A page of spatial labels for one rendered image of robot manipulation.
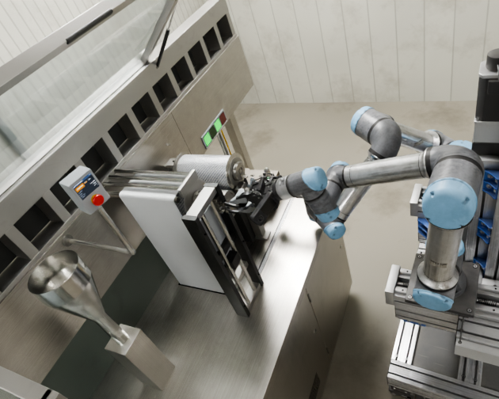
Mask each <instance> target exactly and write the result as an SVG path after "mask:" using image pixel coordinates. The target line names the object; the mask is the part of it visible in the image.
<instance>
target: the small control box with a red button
mask: <svg viewBox="0 0 499 399"><path fill-rule="evenodd" d="M59 184H60V185H61V187H62V188H63V189H64V191H65V192H66V193H67V194H68V196H69V197H70V198H71V199H72V200H73V201H74V203H75V204H76V205H77V206H78V208H79V209H80V210H81V211H84V212H85V213H87V214H89V215H91V214H93V213H94V212H95V211H96V210H97V209H98V208H99V207H100V206H101V205H102V204H103V203H105V202H106V201H107V200H108V199H109V198H110V195H109V194H108V193H107V192H106V190H105V189H104V187H103V186H102V185H101V183H100V181H99V180H98V179H97V178H96V176H95V175H94V174H93V172H92V170H91V169H89V168H86V167H83V166H79V167H78V168H77V169H75V170H74V171H73V172H72V173H70V174H69V175H68V176H66V177H65V178H64V179H62V180H61V181H60V182H59Z"/></svg>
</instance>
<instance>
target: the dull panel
mask: <svg viewBox="0 0 499 399"><path fill-rule="evenodd" d="M169 271H170V269H169V267H168V266H167V264H166V262H165V261H164V260H163V259H162V257H161V256H160V254H159V253H158V251H157V250H156V248H155V247H154V246H153V244H152V243H151V242H150V240H149V238H148V237H147V235H146V237H145V238H144V239H143V240H142V242H141V243H140V245H139V246H138V248H137V249H136V251H135V255H132V256H131V257H130V259H129V260H128V262H127V263H126V264H125V265H124V267H123V269H122V270H121V271H120V273H119V275H118V276H117V277H116V278H115V280H114V281H113V282H112V284H111V286H110V287H109V288H108V290H107V291H106V292H105V294H104V295H103V297H102V298H101V302H102V305H103V307H104V310H105V312H106V313H107V314H108V315H109V316H110V317H111V318H112V319H113V320H114V321H115V322H116V323H117V324H118V325H120V324H123V325H128V326H131V327H135V326H136V324H137V322H138V321H139V319H140V318H141V316H142V315H143V312H144V311H145V309H146V308H147V306H148V305H149V303H150V301H151V299H152V298H153V297H154V295H155V293H156V292H157V290H158V288H159V287H160V285H161V284H162V282H163V280H164V278H165V277H166V276H167V274H168V272H169ZM110 339H111V337H110V336H109V335H108V334H107V333H106V332H104V331H103V330H102V329H101V328H100V327H99V326H98V325H97V324H96V323H95V322H94V321H90V320H87V319H86V321H85V322H84V323H83V325H82V327H81V328H80V329H79V330H78V332H77V333H76V334H75V336H74V338H73V339H72V340H71V342H70V343H69V344H68V345H67V347H66V349H65V350H64V351H63V353H62V355H61V356H60V357H59V358H58V360H57V361H56V363H55V364H54V366H53V367H52V369H50V371H49V372H48V374H47V375H46V377H45V378H44V380H43V381H42V382H41V383H40V384H41V385H42V386H46V387H47V388H49V389H51V390H54V391H56V392H58V393H61V394H62V395H63V396H64V397H66V398H68V399H90V398H91V397H92V395H93V393H94V391H95V390H96V388H97V387H98V385H99V384H100V382H101V380H102V379H103V377H104V376H105V374H106V372H107V371H108V369H109V368H110V366H111V365H112V362H113V361H114V359H115V358H114V357H113V356H112V355H111V354H109V353H108V352H107V351H106V350H105V346H106V345H107V343H108V342H109V341H110Z"/></svg>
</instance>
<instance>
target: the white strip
mask: <svg viewBox="0 0 499 399"><path fill-rule="evenodd" d="M106 192H107V193H108V194H109V195H110V197H117V198H121V199H122V201H123V202H124V204H125V206H126V207H127V209H128V210H129V211H130V212H131V214H132V216H133V217H134V218H135V220H136V222H137V223H138V224H139V225H140V227H141V228H142V230H143V232H144V233H145V234H146V235H147V237H148V238H149V240H150V242H151V243H152V244H153V246H154V247H155V248H156V250H157V251H158V253H159V254H160V256H161V257H162V259H163V260H164V261H165V262H166V264H167V266H168V267H169V269H170V270H171V272H172V273H173V274H174V276H175V277H176V278H177V280H178V282H179V284H178V285H182V286H185V287H192V288H196V289H200V290H204V291H210V292H215V293H218V294H222V295H224V294H225V293H224V291H223V289H222V288H221V286H220V285H219V283H218V281H217V279H216V278H215V276H214V274H213V273H212V271H211V269H210V268H209V266H208V264H207V262H206V260H205V259H204V257H203V255H202V254H201V252H200V250H199V249H198V247H197V245H196V243H195V242H194V240H193V239H192V236H191V235H190V233H189V232H188V230H187V228H186V227H185V224H184V223H183V222H182V220H181V219H182V217H183V216H182V215H181V213H180V211H179V210H178V208H177V205H176V204H175V203H180V200H181V199H180V197H177V196H176V194H168V193H158V192H138V191H128V190H122V191H121V192H110V191H106Z"/></svg>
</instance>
